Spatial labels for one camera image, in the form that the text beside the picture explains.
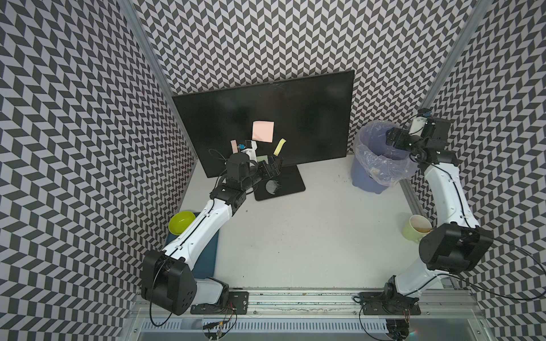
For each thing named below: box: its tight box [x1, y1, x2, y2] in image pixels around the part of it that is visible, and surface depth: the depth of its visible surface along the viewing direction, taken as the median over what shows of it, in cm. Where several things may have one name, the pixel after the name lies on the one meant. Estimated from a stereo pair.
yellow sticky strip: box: [273, 137, 287, 157], surface depth 83 cm
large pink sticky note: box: [251, 120, 275, 143], surface depth 78 cm
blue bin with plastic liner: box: [351, 119, 419, 194], surface depth 85 cm
